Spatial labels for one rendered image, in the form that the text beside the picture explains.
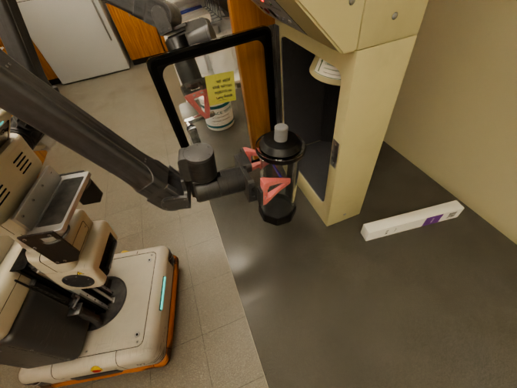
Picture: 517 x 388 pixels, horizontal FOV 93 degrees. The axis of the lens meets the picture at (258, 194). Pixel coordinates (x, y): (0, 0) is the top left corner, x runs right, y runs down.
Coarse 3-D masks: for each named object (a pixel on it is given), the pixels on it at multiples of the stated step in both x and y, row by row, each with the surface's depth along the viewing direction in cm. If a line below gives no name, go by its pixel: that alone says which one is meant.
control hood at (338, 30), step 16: (288, 0) 32; (304, 0) 30; (320, 0) 31; (336, 0) 31; (352, 0) 32; (304, 16) 33; (320, 16) 32; (336, 16) 33; (352, 16) 34; (320, 32) 35; (336, 32) 34; (352, 32) 35; (336, 48) 36; (352, 48) 37
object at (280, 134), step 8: (280, 128) 49; (288, 128) 50; (264, 136) 53; (272, 136) 53; (280, 136) 50; (288, 136) 53; (296, 136) 52; (264, 144) 51; (272, 144) 51; (280, 144) 51; (288, 144) 51; (296, 144) 51; (272, 152) 50; (280, 152) 50; (288, 152) 50; (296, 152) 51
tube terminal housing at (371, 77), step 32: (384, 0) 34; (416, 0) 35; (288, 32) 55; (384, 32) 37; (416, 32) 39; (352, 64) 39; (384, 64) 41; (352, 96) 43; (384, 96) 46; (352, 128) 48; (384, 128) 51; (352, 160) 55; (352, 192) 64
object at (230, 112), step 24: (240, 48) 59; (168, 72) 55; (192, 72) 58; (216, 72) 60; (240, 72) 63; (264, 72) 66; (192, 96) 61; (216, 96) 64; (240, 96) 67; (264, 96) 70; (192, 120) 65; (216, 120) 68; (240, 120) 72; (264, 120) 76; (216, 144) 73; (240, 144) 77; (216, 168) 79
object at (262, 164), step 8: (256, 144) 53; (304, 144) 53; (264, 152) 51; (272, 160) 50; (280, 160) 49; (288, 160) 50; (264, 168) 54; (272, 168) 52; (280, 168) 52; (288, 168) 52; (296, 168) 54; (264, 176) 56; (272, 176) 54; (280, 176) 54; (288, 176) 54; (296, 176) 56; (280, 184) 55; (296, 184) 59; (280, 192) 57; (288, 192) 58; (272, 200) 60; (280, 200) 59; (288, 200) 60; (264, 208) 64; (272, 208) 62; (280, 208) 61; (288, 208) 62; (272, 216) 64; (280, 216) 64
